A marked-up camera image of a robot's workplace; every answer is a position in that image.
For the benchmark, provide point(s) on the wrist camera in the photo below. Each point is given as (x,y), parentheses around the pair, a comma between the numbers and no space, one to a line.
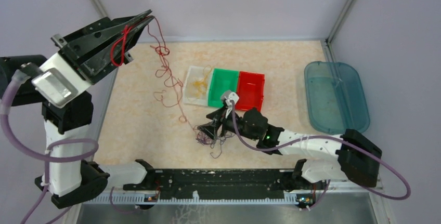
(229,98)
(51,80)

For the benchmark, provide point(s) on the white cable duct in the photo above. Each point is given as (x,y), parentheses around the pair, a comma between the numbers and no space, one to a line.
(142,199)

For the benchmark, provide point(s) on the white plastic bin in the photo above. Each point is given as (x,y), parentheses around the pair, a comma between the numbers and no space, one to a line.
(197,84)

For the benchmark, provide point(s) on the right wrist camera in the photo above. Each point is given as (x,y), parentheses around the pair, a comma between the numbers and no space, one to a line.
(229,98)

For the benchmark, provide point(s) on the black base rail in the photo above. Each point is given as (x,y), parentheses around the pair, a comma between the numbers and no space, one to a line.
(222,184)

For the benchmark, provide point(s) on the aluminium frame post right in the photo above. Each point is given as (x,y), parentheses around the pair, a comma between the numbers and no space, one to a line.
(340,21)

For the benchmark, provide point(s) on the green plastic bin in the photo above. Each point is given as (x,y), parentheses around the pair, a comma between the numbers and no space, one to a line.
(222,80)

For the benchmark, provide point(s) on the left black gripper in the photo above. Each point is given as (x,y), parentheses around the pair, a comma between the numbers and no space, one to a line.
(90,50)

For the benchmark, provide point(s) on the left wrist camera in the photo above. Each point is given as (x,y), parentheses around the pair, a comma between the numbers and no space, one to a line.
(51,80)

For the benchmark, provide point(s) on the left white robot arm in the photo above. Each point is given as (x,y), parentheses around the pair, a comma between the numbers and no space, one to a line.
(68,176)

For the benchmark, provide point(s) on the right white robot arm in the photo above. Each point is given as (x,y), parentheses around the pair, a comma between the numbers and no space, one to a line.
(349,156)

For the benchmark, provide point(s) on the red plastic bin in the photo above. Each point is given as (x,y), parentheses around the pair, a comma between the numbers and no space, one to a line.
(250,90)

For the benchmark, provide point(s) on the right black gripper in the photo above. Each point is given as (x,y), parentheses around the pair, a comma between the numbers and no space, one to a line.
(217,115)

